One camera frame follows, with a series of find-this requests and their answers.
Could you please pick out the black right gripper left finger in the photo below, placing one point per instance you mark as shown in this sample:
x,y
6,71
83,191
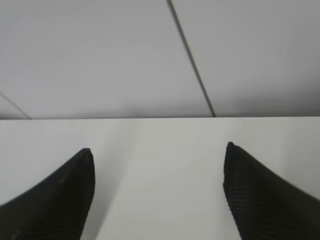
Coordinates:
x,y
57,207

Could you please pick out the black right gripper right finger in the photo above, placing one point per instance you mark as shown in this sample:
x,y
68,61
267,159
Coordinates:
x,y
263,205

